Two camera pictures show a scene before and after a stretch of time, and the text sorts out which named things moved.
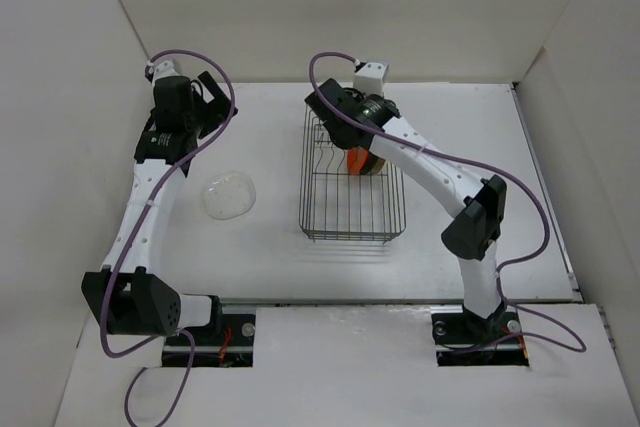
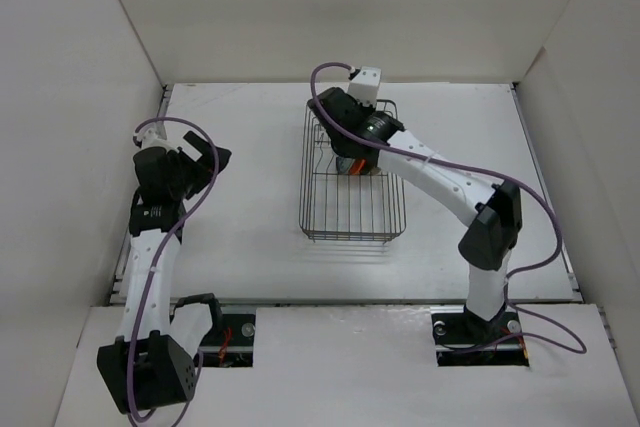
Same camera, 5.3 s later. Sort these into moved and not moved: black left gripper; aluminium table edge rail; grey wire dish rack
Moved: black left gripper
Not moved: aluminium table edge rail; grey wire dish rack
